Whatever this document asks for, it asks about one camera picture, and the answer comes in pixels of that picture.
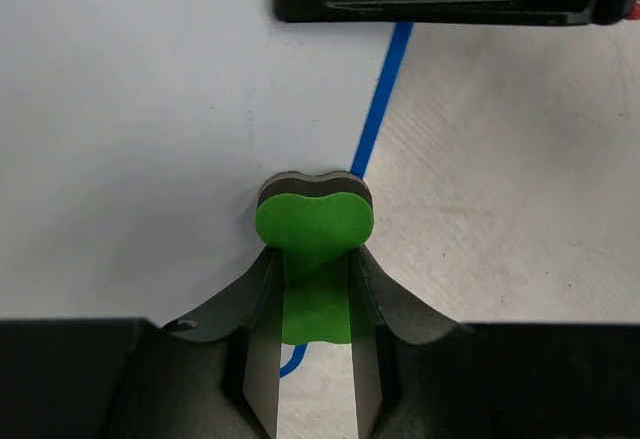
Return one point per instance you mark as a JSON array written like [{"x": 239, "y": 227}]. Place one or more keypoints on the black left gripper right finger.
[{"x": 420, "y": 374}]

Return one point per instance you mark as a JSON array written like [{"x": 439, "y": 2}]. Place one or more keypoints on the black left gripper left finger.
[{"x": 211, "y": 373}]

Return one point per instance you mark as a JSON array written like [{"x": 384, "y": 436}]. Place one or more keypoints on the green whiteboard eraser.
[{"x": 316, "y": 222}]

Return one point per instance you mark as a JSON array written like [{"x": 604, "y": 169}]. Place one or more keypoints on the blue framed whiteboard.
[{"x": 135, "y": 135}]

